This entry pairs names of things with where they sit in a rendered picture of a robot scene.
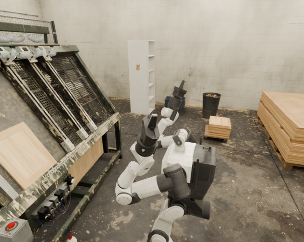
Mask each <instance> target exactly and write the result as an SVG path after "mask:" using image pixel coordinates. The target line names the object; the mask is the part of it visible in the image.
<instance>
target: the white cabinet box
mask: <svg viewBox="0 0 304 242"><path fill-rule="evenodd" d="M128 62H129V82H130V103H131V113H136V114H144V115H149V114H150V113H151V112H152V111H153V110H154V109H155V40H128Z"/></svg>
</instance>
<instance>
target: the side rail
mask: <svg viewBox="0 0 304 242"><path fill-rule="evenodd" d="M73 56H74V58H75V59H76V61H77V62H78V63H79V65H80V66H81V68H82V70H83V71H84V72H85V74H86V75H87V77H88V78H89V80H90V81H91V83H92V84H93V86H94V87H95V88H96V90H97V91H98V93H99V94H100V95H101V97H102V98H103V100H104V101H105V103H106V104H107V106H108V107H109V109H110V110H111V112H112V113H113V114H114V113H116V112H117V110H116V109H115V107H114V106H113V104H112V103H111V101H110V100H109V98H108V97H107V95H106V94H105V92H104V91H103V89H102V88H101V87H100V85H99V84H98V82H97V81H96V79H95V78H94V76H93V75H92V73H91V72H90V70H89V69H88V67H87V66H86V64H85V63H84V61H83V60H82V59H81V57H80V56H79V54H78V53H74V54H73ZM80 71H81V70H80ZM93 86H91V87H93Z"/></svg>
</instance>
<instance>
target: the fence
mask: <svg viewBox="0 0 304 242"><path fill-rule="evenodd" d="M0 191H1V192H2V193H3V194H4V195H5V196H6V197H7V198H8V199H9V200H10V201H12V200H14V199H15V198H16V197H18V196H19V194H18V193H17V192H16V191H15V190H14V189H13V188H12V187H11V186H10V185H9V184H8V183H7V182H6V181H5V179H4V178H3V177H2V176H1V175H0Z"/></svg>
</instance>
